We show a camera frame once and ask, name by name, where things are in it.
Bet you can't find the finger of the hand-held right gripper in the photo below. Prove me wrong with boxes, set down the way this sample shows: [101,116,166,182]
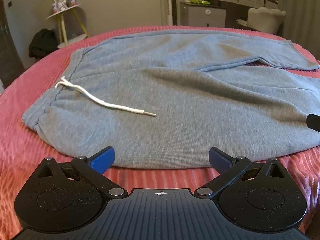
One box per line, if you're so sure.
[306,113,320,131]

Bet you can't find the pink ribbed blanket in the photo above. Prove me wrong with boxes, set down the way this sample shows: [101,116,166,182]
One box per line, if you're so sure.
[0,25,320,240]

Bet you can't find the round side table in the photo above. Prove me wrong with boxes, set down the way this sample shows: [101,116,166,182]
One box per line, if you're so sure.
[46,4,88,48]

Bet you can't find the grey curtain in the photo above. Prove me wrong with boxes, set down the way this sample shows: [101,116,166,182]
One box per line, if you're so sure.
[277,0,320,57]

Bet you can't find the grey cabinet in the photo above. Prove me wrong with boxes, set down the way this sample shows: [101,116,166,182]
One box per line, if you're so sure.
[180,2,227,27]

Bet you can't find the black bag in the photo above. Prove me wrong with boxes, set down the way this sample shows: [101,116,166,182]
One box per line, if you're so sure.
[28,29,59,58]

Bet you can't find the dark door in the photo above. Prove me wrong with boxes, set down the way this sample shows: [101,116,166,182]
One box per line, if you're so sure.
[0,0,25,92]

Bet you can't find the grey sweatpants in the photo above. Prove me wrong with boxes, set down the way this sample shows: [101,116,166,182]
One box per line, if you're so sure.
[21,29,320,169]

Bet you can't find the white shell chair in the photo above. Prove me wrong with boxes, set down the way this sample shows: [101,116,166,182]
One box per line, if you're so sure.
[236,7,287,34]

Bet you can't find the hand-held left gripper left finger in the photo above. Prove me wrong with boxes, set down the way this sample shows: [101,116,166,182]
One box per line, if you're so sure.
[37,147,128,201]

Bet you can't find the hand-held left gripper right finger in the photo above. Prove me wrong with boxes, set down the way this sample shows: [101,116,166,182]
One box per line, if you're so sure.
[196,147,288,200]

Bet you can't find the white tower fan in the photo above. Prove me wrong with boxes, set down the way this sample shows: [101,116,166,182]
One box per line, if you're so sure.
[165,0,179,26]

